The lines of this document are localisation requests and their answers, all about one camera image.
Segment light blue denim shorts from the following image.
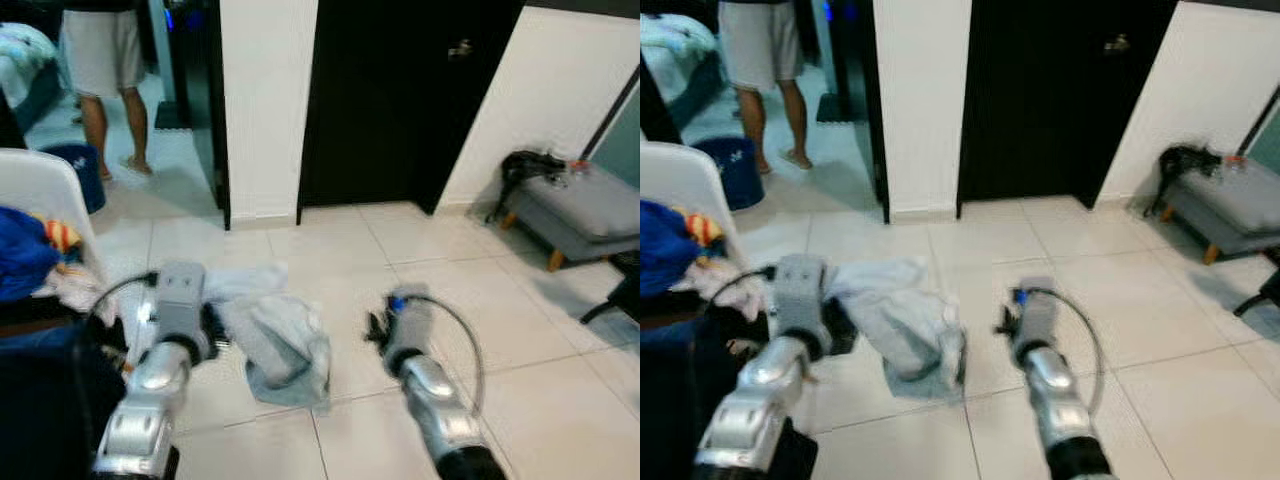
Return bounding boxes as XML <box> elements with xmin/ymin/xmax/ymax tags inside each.
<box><xmin>825</xmin><ymin>258</ymin><xmax>970</xmax><ymax>402</ymax></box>
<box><xmin>203</xmin><ymin>262</ymin><xmax>334</xmax><ymax>412</ymax></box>

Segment white pinkish garment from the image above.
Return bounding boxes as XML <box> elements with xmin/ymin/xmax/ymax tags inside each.
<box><xmin>35</xmin><ymin>262</ymin><xmax>119</xmax><ymax>323</ymax></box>
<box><xmin>685</xmin><ymin>258</ymin><xmax>769</xmax><ymax>321</ymax></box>

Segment yellow and red garment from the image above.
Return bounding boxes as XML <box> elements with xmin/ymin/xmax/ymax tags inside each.
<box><xmin>35</xmin><ymin>212</ymin><xmax>84</xmax><ymax>254</ymax></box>
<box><xmin>680</xmin><ymin>207</ymin><xmax>727</xmax><ymax>249</ymax></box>

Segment dark blue jeans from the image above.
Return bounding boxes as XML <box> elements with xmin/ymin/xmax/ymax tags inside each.
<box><xmin>0</xmin><ymin>320</ymin><xmax>129</xmax><ymax>480</ymax></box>
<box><xmin>640</xmin><ymin>318</ymin><xmax>793</xmax><ymax>480</ymax></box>

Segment dark blue round bin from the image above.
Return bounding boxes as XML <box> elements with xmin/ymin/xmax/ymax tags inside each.
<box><xmin>40</xmin><ymin>142</ymin><xmax>108</xmax><ymax>215</ymax></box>
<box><xmin>690</xmin><ymin>135</ymin><xmax>768</xmax><ymax>212</ymax></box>

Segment bright blue garment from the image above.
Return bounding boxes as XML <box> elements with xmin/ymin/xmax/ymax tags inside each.
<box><xmin>0</xmin><ymin>205</ymin><xmax>64</xmax><ymax>304</ymax></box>
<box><xmin>640</xmin><ymin>200</ymin><xmax>707</xmax><ymax>300</ymax></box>

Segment black backpack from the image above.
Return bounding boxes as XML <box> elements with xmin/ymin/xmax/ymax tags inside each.
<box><xmin>486</xmin><ymin>150</ymin><xmax>573</xmax><ymax>224</ymax></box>
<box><xmin>1145</xmin><ymin>145</ymin><xmax>1225</xmax><ymax>220</ymax></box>

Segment white plastic chair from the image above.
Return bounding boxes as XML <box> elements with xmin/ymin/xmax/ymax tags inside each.
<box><xmin>640</xmin><ymin>142</ymin><xmax>747</xmax><ymax>293</ymax></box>
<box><xmin>0</xmin><ymin>148</ymin><xmax>107</xmax><ymax>301</ymax></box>

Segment black open door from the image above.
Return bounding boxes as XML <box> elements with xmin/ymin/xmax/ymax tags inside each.
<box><xmin>820</xmin><ymin>0</ymin><xmax>892</xmax><ymax>224</ymax></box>
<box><xmin>160</xmin><ymin>0</ymin><xmax>234</xmax><ymax>231</ymax></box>

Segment black closed door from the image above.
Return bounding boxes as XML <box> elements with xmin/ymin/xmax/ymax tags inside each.
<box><xmin>298</xmin><ymin>0</ymin><xmax>527</xmax><ymax>216</ymax></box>
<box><xmin>957</xmin><ymin>0</ymin><xmax>1181</xmax><ymax>213</ymax></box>

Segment grey upholstered ottoman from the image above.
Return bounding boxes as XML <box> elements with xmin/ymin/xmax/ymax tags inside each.
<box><xmin>1160</xmin><ymin>160</ymin><xmax>1280</xmax><ymax>264</ymax></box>
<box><xmin>500</xmin><ymin>160</ymin><xmax>641</xmax><ymax>273</ymax></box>

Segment person in grey shorts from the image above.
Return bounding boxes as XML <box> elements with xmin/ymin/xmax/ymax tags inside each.
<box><xmin>718</xmin><ymin>0</ymin><xmax>814</xmax><ymax>174</ymax></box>
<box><xmin>58</xmin><ymin>0</ymin><xmax>157</xmax><ymax>183</ymax></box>

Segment bed with patterned bedding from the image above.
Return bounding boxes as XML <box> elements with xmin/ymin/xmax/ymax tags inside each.
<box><xmin>0</xmin><ymin>22</ymin><xmax>64</xmax><ymax>133</ymax></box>
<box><xmin>640</xmin><ymin>12</ymin><xmax>723</xmax><ymax>128</ymax></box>

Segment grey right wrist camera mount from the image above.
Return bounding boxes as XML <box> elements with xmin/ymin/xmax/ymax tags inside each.
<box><xmin>385</xmin><ymin>285</ymin><xmax>437</xmax><ymax>354</ymax></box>
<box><xmin>1012</xmin><ymin>278</ymin><xmax>1061</xmax><ymax>347</ymax></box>

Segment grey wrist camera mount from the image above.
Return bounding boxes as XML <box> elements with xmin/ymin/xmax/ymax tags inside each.
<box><xmin>385</xmin><ymin>285</ymin><xmax>437</xmax><ymax>354</ymax></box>
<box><xmin>1012</xmin><ymin>278</ymin><xmax>1061</xmax><ymax>347</ymax></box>
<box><xmin>775</xmin><ymin>253</ymin><xmax>830</xmax><ymax>347</ymax></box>
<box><xmin>155</xmin><ymin>262</ymin><xmax>209</xmax><ymax>347</ymax></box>

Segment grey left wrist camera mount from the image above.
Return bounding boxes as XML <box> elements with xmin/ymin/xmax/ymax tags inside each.
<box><xmin>775</xmin><ymin>253</ymin><xmax>830</xmax><ymax>347</ymax></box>
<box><xmin>155</xmin><ymin>262</ymin><xmax>209</xmax><ymax>347</ymax></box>

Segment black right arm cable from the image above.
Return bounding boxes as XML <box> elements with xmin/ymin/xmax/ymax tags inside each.
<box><xmin>1020</xmin><ymin>286</ymin><xmax>1107</xmax><ymax>393</ymax></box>
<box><xmin>395</xmin><ymin>292</ymin><xmax>489</xmax><ymax>413</ymax></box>

